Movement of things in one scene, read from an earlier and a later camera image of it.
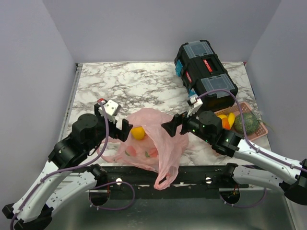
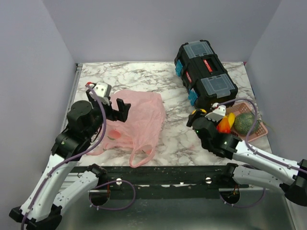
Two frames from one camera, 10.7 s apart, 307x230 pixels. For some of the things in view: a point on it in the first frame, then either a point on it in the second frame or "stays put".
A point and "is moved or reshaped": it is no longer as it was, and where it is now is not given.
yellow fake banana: x=231 y=117 stays put
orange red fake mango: x=225 y=123 stays put
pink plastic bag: x=150 y=146 is moved or reshaped
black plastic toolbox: x=205 y=76 stays put
